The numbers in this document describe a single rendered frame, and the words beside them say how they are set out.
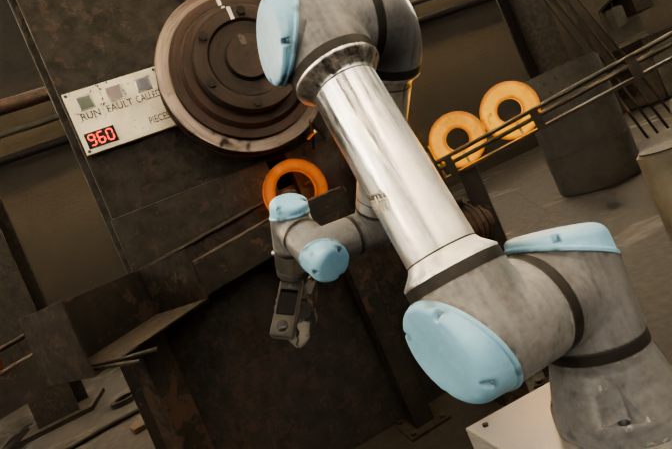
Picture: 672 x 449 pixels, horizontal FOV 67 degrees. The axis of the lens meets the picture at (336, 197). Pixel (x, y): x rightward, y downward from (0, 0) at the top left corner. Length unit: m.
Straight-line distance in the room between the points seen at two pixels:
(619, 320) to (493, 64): 9.05
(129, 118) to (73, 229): 6.10
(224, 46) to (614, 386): 1.13
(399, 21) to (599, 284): 0.40
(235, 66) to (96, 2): 0.51
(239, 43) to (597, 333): 1.07
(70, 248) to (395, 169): 7.15
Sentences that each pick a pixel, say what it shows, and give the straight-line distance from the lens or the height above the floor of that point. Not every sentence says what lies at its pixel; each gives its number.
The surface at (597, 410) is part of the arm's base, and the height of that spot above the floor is 0.38.
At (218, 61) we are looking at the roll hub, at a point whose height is 1.13.
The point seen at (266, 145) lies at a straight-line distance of 1.40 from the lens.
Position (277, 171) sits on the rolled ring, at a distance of 1.41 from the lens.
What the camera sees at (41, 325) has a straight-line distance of 1.07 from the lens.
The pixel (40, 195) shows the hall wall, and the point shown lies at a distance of 7.73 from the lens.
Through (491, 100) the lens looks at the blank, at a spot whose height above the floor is 0.76.
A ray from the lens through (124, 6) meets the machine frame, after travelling 1.68.
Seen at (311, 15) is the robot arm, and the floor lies 0.91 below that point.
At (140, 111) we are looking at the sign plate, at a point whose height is 1.13.
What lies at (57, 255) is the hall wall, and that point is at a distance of 7.63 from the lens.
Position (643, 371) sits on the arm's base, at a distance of 0.65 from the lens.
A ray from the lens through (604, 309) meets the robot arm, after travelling 0.61.
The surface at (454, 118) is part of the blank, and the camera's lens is 1.43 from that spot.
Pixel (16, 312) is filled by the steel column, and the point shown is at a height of 0.80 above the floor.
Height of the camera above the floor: 0.71
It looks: 1 degrees down
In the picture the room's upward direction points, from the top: 23 degrees counter-clockwise
